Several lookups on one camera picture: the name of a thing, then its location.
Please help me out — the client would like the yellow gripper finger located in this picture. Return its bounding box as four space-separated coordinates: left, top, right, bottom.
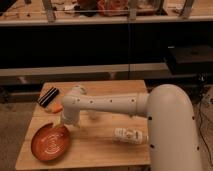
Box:
53 123 62 128

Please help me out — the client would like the orange ceramic bowl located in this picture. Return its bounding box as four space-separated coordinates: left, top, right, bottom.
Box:
31 123 71 162

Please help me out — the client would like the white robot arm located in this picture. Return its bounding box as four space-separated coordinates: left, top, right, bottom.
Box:
60 84 203 171

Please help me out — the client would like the orange carrot toy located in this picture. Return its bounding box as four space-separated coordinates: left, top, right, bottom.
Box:
45 104 63 114

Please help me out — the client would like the black white striped block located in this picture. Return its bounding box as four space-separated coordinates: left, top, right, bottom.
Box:
37 87 59 108

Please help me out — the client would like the wooden table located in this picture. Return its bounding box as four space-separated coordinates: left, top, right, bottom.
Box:
14 79 153 171

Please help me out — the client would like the white plastic bottle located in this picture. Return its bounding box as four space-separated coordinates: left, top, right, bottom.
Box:
114 128 148 144

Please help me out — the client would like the black box on shelf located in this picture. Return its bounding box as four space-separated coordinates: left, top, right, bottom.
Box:
165 45 213 75

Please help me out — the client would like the black cable on floor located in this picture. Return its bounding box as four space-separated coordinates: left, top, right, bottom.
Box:
196 103 213 168

